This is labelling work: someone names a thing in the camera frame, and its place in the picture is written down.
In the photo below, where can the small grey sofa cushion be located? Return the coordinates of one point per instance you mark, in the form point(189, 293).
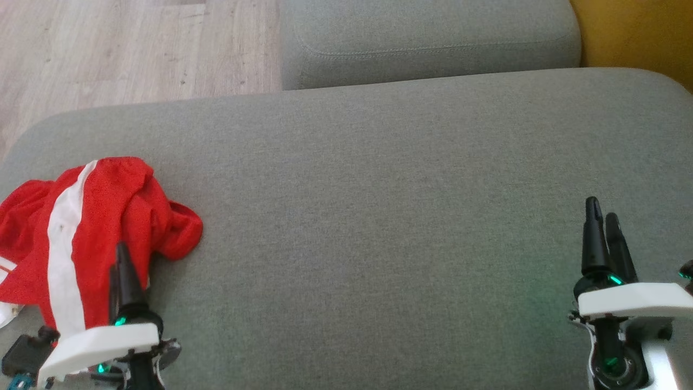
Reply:
point(433, 38)

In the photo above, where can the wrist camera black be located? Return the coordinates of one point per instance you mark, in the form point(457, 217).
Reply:
point(30, 349)
point(687, 276)

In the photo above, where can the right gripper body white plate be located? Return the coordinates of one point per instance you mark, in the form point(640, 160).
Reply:
point(633, 300)

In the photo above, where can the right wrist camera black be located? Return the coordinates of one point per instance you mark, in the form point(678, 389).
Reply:
point(687, 276)

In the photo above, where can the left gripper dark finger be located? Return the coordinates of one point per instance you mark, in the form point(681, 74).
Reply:
point(129, 281)
point(113, 292)

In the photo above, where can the red basketball jersey white sleeves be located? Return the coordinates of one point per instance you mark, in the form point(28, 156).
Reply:
point(184, 230)

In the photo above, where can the red shorts white stripe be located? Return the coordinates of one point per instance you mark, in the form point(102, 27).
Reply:
point(103, 216)

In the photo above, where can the large grey sofa seat cushion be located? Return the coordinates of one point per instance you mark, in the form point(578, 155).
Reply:
point(379, 216)

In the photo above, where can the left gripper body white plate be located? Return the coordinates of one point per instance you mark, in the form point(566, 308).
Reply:
point(103, 341)

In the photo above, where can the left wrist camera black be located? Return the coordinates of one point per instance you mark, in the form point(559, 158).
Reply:
point(30, 349)

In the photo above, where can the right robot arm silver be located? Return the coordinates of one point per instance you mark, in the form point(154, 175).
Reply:
point(622, 363)

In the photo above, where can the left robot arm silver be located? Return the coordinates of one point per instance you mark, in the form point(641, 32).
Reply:
point(143, 371)

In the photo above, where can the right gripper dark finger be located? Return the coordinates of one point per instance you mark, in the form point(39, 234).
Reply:
point(621, 254)
point(594, 238)

